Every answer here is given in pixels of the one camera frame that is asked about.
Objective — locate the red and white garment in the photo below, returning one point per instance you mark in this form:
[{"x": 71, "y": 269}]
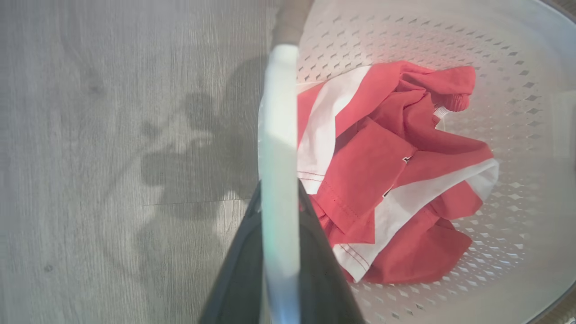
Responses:
[{"x": 387, "y": 180}]

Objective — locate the white perforated plastic laundry basket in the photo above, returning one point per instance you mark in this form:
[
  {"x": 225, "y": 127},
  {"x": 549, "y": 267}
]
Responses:
[{"x": 517, "y": 112}]

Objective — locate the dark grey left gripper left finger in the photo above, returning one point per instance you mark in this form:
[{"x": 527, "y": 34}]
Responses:
[{"x": 234, "y": 279}]

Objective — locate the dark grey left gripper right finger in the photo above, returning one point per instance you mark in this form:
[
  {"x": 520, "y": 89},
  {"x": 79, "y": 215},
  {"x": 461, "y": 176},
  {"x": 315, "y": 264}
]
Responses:
[{"x": 321, "y": 279}]

